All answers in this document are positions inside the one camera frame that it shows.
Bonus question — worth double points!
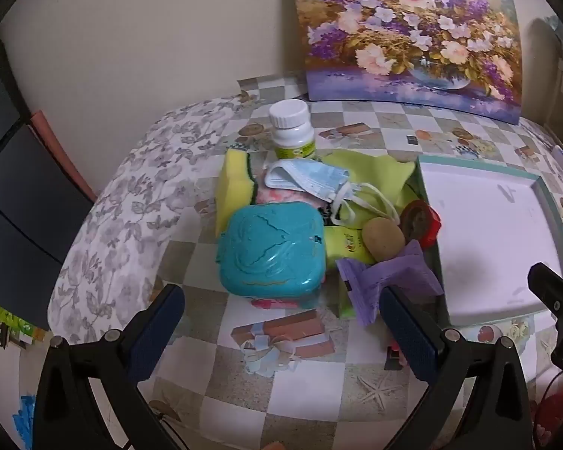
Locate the blue plastic glove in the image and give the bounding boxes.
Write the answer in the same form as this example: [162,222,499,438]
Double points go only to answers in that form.
[12,396,41,437]

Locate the teal cardboard box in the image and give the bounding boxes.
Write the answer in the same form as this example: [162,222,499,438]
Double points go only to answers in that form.
[415,154,563,328]

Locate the pink striped fuzzy sock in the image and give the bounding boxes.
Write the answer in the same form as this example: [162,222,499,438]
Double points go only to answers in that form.
[253,186,329,209]

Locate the purple packet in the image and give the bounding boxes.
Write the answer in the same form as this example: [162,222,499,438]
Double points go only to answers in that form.
[335,239,444,329]

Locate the red round container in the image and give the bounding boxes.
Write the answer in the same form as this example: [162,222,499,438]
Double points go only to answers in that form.
[399,199,443,248]

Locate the dark cabinet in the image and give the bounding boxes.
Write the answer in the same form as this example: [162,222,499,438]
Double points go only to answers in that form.
[0,40,95,331]

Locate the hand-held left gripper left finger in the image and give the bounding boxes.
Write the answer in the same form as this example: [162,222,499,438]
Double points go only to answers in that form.
[35,283,186,450]

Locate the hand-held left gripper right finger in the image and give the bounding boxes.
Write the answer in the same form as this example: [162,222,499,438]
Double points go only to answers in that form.
[379,285,533,450]

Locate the yellow-green tube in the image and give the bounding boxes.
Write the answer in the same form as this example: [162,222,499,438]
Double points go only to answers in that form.
[321,225,376,273]

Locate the teal plastic lidded box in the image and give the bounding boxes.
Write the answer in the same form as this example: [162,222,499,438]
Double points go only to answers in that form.
[216,201,327,310]

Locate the white pill bottle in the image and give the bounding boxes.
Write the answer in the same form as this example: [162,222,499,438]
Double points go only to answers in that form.
[268,100,316,162]

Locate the lime green cloth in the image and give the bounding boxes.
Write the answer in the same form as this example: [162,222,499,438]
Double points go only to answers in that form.
[319,149,425,228]

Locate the blue face mask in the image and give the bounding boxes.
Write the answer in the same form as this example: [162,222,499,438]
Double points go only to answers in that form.
[263,159,399,226]

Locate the pink board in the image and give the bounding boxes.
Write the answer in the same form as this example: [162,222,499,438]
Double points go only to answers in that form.
[28,110,97,202]

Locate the green tissue pack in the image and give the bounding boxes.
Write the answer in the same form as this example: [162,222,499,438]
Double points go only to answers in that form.
[334,272,364,320]

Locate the checkered printed tablecloth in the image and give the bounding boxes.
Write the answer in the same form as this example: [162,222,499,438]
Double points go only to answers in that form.
[136,72,563,450]

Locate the flower painting canvas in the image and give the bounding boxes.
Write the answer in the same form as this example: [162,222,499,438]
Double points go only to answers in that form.
[286,0,526,125]

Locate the yellow and green sponge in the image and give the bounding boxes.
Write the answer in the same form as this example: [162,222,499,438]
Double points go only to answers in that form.
[215,150,256,240]

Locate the brown potato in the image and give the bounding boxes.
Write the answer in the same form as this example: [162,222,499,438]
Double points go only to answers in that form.
[361,217,406,262]

